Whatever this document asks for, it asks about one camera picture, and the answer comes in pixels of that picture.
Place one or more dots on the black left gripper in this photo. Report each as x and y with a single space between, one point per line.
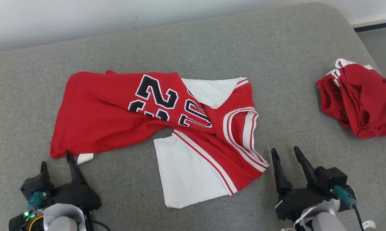
77 195

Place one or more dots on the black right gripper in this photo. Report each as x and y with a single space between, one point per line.
300 200

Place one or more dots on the red and white basketball jersey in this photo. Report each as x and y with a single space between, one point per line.
115 112

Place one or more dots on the red basketball shorts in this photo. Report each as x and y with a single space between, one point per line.
359 99

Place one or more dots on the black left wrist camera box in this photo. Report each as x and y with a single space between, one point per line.
35 187

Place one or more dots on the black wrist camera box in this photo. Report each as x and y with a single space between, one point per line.
332 178
35 187

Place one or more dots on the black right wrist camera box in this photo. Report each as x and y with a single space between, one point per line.
332 178

